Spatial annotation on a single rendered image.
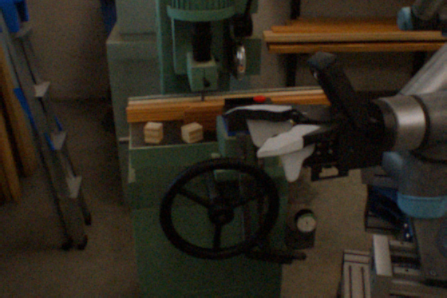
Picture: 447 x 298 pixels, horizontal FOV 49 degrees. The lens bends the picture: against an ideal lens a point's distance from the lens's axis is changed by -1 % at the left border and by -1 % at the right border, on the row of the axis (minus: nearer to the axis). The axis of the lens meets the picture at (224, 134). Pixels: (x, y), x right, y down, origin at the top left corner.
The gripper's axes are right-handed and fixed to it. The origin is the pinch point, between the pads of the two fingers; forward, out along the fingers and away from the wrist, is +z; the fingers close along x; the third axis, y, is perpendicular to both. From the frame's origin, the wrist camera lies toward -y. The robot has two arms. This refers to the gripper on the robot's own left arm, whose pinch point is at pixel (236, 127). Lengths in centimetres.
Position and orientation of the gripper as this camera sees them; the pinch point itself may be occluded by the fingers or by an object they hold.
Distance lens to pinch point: 61.8
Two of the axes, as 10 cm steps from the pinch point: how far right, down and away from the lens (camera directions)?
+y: 0.4, 9.4, 3.4
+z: -9.7, 1.2, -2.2
